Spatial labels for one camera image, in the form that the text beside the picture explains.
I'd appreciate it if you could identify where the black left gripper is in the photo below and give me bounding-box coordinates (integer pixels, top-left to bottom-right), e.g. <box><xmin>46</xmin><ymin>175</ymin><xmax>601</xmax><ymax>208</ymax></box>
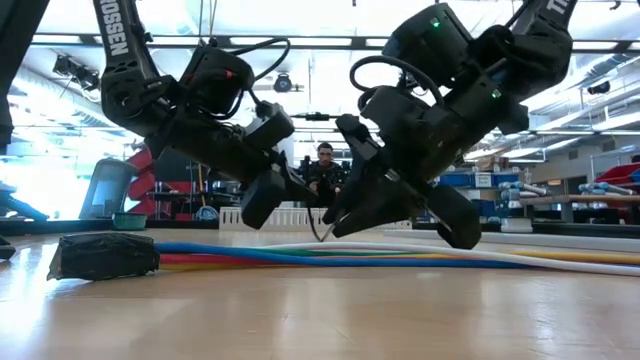
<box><xmin>149</xmin><ymin>102</ymin><xmax>321</xmax><ymax>202</ymax></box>

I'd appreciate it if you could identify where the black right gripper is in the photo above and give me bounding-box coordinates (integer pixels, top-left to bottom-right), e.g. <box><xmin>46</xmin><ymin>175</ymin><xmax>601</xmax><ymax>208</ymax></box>
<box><xmin>322</xmin><ymin>74</ymin><xmax>529</xmax><ymax>239</ymax></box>

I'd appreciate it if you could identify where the white slotted cable duct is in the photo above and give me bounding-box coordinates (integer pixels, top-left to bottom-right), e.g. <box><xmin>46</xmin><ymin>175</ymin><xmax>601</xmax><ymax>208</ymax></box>
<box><xmin>218</xmin><ymin>206</ymin><xmax>414</xmax><ymax>232</ymax></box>

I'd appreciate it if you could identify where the green cable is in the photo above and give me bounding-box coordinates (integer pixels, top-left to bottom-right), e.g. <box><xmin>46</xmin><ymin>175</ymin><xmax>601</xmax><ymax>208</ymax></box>
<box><xmin>247</xmin><ymin>247</ymin><xmax>421</xmax><ymax>258</ymax></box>

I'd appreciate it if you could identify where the blue cable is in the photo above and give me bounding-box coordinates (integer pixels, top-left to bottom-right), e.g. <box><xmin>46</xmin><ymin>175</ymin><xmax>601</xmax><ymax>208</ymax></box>
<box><xmin>154</xmin><ymin>241</ymin><xmax>544</xmax><ymax>271</ymax></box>

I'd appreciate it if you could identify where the bundle of coloured wires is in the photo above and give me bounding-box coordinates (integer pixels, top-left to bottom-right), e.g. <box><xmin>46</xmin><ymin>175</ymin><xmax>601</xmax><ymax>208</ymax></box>
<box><xmin>158</xmin><ymin>253</ymin><xmax>291</xmax><ymax>267</ymax></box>

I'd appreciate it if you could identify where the white duct cover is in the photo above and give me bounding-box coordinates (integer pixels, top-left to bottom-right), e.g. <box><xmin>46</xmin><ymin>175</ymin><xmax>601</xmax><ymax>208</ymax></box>
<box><xmin>382</xmin><ymin>228</ymin><xmax>640</xmax><ymax>254</ymax></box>

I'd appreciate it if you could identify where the white cable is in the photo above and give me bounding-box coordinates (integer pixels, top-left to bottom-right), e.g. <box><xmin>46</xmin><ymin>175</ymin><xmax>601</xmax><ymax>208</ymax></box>
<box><xmin>257</xmin><ymin>240</ymin><xmax>640</xmax><ymax>279</ymax></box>

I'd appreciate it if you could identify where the person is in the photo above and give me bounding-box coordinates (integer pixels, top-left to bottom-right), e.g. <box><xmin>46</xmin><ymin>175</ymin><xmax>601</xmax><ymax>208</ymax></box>
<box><xmin>302</xmin><ymin>141</ymin><xmax>349</xmax><ymax>207</ymax></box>

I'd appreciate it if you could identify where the blue storage bin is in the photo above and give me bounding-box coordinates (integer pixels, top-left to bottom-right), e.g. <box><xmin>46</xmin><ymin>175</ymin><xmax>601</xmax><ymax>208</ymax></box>
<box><xmin>438</xmin><ymin>172</ymin><xmax>474</xmax><ymax>189</ymax></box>
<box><xmin>492</xmin><ymin>172</ymin><xmax>521</xmax><ymax>188</ymax></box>

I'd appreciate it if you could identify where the black monitor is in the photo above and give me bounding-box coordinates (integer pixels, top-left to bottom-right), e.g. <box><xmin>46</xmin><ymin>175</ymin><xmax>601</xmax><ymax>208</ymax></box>
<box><xmin>155</xmin><ymin>149</ymin><xmax>241</xmax><ymax>184</ymax></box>

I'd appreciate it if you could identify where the pale grey roll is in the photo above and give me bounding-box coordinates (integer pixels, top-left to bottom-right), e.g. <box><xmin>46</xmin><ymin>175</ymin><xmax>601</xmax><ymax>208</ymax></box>
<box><xmin>499</xmin><ymin>180</ymin><xmax>549</xmax><ymax>201</ymax></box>
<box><xmin>578</xmin><ymin>182</ymin><xmax>634</xmax><ymax>197</ymax></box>

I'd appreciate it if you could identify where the red rack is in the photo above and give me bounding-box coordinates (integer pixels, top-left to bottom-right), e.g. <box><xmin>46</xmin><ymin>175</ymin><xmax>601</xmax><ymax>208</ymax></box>
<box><xmin>124</xmin><ymin>144</ymin><xmax>169</xmax><ymax>221</ymax></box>

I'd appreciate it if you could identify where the grey office chair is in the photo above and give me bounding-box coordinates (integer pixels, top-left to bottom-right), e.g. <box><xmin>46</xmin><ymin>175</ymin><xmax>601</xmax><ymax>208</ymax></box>
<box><xmin>78</xmin><ymin>158</ymin><xmax>139</xmax><ymax>220</ymax></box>

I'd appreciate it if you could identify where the wooden workbench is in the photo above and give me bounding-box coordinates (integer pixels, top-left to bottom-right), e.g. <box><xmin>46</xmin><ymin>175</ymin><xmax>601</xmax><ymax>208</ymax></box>
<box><xmin>519</xmin><ymin>193</ymin><xmax>640</xmax><ymax>207</ymax></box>

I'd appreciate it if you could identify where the red storage bin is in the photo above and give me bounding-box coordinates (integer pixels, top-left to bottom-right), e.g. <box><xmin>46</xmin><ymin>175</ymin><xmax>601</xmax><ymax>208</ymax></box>
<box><xmin>594</xmin><ymin>162</ymin><xmax>640</xmax><ymax>187</ymax></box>

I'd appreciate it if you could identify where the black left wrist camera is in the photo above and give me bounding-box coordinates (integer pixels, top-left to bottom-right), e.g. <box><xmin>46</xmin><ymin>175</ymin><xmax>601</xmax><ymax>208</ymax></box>
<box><xmin>240</xmin><ymin>168</ymin><xmax>290</xmax><ymax>231</ymax></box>

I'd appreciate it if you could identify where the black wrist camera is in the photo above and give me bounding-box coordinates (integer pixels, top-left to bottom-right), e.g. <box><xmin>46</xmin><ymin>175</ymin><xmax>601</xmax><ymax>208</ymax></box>
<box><xmin>240</xmin><ymin>168</ymin><xmax>290</xmax><ymax>231</ymax></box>
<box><xmin>427</xmin><ymin>184</ymin><xmax>483</xmax><ymax>250</ymax></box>

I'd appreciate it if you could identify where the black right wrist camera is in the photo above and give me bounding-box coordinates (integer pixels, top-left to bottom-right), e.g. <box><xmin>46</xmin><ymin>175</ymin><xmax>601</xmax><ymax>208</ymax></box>
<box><xmin>427</xmin><ymin>184</ymin><xmax>483</xmax><ymax>250</ymax></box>

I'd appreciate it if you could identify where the pale coiled cable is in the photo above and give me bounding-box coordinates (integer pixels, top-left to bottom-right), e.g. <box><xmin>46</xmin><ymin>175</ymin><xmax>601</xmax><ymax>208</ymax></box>
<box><xmin>194</xmin><ymin>204</ymin><xmax>220</xmax><ymax>222</ymax></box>

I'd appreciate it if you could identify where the black mounted camera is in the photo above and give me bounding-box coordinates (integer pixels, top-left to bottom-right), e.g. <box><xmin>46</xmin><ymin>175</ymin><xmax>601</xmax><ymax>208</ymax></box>
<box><xmin>52</xmin><ymin>53</ymin><xmax>101</xmax><ymax>92</ymax></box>
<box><xmin>272</xmin><ymin>72</ymin><xmax>295</xmax><ymax>95</ymax></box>

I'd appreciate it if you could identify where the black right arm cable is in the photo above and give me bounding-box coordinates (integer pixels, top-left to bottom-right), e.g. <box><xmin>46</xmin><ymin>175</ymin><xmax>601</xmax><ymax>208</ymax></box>
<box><xmin>348</xmin><ymin>53</ymin><xmax>446</xmax><ymax>109</ymax></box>

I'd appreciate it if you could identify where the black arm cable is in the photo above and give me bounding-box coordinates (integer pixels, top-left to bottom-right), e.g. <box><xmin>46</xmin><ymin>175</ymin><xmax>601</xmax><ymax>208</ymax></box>
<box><xmin>219</xmin><ymin>37</ymin><xmax>292</xmax><ymax>121</ymax></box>
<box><xmin>348</xmin><ymin>53</ymin><xmax>446</xmax><ymax>109</ymax></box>

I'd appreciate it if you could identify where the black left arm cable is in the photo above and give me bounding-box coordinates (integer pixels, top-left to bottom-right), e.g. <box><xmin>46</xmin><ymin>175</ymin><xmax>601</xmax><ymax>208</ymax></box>
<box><xmin>219</xmin><ymin>37</ymin><xmax>292</xmax><ymax>121</ymax></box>

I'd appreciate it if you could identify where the black aluminium table frame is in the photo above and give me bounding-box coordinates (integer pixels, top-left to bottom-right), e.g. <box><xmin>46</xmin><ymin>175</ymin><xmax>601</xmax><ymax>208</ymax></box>
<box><xmin>0</xmin><ymin>217</ymin><xmax>640</xmax><ymax>239</ymax></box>

